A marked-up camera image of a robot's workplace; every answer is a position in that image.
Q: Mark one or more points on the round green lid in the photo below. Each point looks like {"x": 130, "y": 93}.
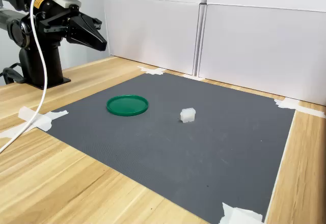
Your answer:
{"x": 127, "y": 105}

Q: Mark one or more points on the white tape patch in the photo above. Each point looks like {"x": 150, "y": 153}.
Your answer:
{"x": 287, "y": 104}
{"x": 25, "y": 113}
{"x": 152, "y": 70}
{"x": 193, "y": 77}
{"x": 237, "y": 216}

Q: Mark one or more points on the small white plastic terminal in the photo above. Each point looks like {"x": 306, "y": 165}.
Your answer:
{"x": 188, "y": 115}

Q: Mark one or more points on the dark grey mat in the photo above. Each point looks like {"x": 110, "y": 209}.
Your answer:
{"x": 163, "y": 152}

